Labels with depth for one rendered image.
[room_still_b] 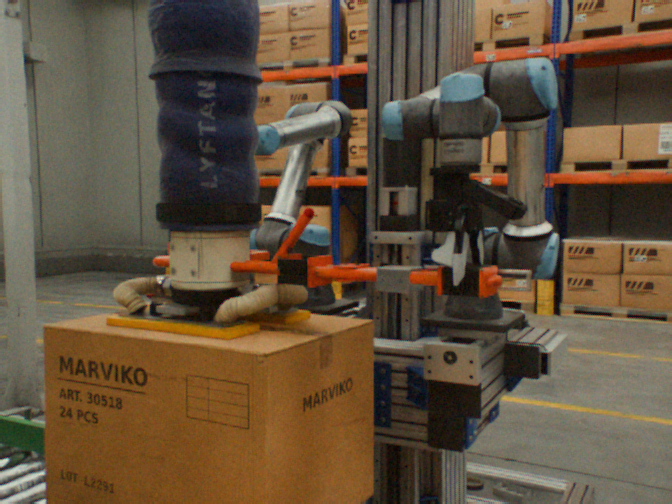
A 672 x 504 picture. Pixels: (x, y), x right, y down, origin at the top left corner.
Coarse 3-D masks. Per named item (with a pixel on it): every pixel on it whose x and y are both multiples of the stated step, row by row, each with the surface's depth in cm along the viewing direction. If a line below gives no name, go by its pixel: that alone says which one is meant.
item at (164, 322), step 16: (160, 304) 153; (112, 320) 154; (128, 320) 152; (144, 320) 150; (160, 320) 149; (176, 320) 147; (192, 320) 147; (208, 320) 146; (208, 336) 140; (224, 336) 138; (240, 336) 141
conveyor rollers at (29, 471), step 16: (0, 448) 233; (16, 448) 236; (0, 464) 222; (16, 464) 225; (32, 464) 221; (0, 480) 211; (16, 480) 208; (32, 480) 210; (0, 496) 202; (16, 496) 197; (32, 496) 200
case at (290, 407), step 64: (320, 320) 160; (64, 384) 155; (128, 384) 145; (192, 384) 136; (256, 384) 128; (320, 384) 142; (64, 448) 156; (128, 448) 146; (192, 448) 137; (256, 448) 129; (320, 448) 143
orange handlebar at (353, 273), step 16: (160, 256) 165; (256, 256) 177; (256, 272) 148; (272, 272) 146; (320, 272) 139; (336, 272) 138; (352, 272) 136; (368, 272) 134; (416, 272) 129; (432, 272) 132
